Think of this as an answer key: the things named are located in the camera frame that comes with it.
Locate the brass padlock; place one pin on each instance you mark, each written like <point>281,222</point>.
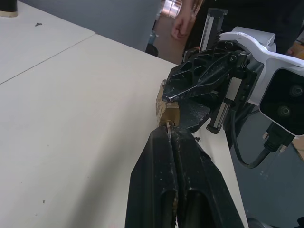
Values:
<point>167,114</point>

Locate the brown cardboard box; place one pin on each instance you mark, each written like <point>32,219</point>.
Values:
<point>298,148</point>

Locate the black round bin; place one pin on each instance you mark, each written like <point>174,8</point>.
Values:
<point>152,50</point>

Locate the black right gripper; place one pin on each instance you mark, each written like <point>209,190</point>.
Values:
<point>249,76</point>

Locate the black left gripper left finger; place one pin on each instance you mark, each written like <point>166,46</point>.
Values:
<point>152,180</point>

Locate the clear plastic water bottle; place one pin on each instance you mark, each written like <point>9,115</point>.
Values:
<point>152,38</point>

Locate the bystander in dark clothes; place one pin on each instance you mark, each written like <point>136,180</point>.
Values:
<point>256,16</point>

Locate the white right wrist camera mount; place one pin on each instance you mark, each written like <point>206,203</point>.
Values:
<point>268,71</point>

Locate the bystander bare hand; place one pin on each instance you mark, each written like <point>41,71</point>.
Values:
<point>180,25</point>

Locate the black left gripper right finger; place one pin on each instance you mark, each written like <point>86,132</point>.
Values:
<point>199,190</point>

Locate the black cylinder with tan base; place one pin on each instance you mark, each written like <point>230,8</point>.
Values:
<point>8,7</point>

